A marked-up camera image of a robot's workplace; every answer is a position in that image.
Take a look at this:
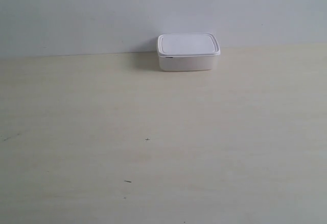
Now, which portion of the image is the white lidded plastic container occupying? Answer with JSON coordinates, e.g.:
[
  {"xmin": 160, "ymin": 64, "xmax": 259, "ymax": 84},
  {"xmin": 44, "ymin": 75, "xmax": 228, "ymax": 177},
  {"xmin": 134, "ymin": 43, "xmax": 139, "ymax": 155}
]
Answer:
[{"xmin": 156, "ymin": 33, "xmax": 221, "ymax": 71}]

